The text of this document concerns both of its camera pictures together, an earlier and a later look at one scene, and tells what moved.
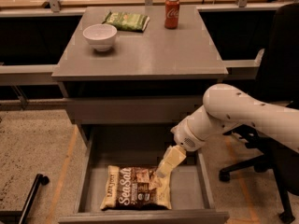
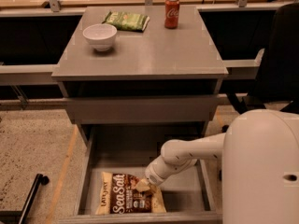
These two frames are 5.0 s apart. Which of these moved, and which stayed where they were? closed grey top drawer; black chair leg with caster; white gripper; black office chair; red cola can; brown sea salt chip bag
Moved: white gripper; brown sea salt chip bag
Stayed: black chair leg with caster; red cola can; closed grey top drawer; black office chair
